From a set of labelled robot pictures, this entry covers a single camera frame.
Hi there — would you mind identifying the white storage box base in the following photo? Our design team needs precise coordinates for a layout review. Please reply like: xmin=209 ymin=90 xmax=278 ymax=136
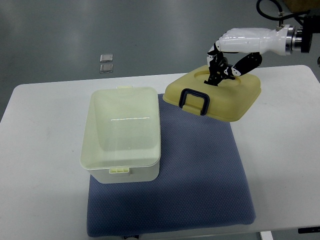
xmin=80 ymin=87 xmax=161 ymax=184

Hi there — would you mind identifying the lower metal floor plate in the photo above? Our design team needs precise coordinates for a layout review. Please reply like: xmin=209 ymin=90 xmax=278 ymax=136
xmin=99 ymin=63 xmax=114 ymax=74

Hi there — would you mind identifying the brown cardboard box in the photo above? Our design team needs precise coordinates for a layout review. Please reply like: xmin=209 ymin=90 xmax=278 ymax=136
xmin=283 ymin=0 xmax=320 ymax=13

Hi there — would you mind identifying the upper metal floor plate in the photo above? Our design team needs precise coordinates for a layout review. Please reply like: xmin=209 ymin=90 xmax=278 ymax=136
xmin=100 ymin=53 xmax=113 ymax=63

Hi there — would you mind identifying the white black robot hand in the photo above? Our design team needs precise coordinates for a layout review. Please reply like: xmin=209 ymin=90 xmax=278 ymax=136
xmin=204 ymin=25 xmax=294 ymax=86

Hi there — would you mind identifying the yellow box lid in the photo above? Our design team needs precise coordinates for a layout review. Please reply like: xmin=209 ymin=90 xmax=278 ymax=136
xmin=162 ymin=65 xmax=261 ymax=122

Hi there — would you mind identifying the blue padded mat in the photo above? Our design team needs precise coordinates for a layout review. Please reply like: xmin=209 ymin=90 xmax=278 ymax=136
xmin=87 ymin=99 xmax=256 ymax=237

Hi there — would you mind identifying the metal floor plate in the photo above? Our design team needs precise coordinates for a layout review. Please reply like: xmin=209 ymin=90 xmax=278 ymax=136
xmin=100 ymin=53 xmax=113 ymax=63
xmin=99 ymin=63 xmax=114 ymax=74

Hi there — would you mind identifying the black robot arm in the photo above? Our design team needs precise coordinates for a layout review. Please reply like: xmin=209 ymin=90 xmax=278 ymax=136
xmin=256 ymin=0 xmax=320 ymax=53

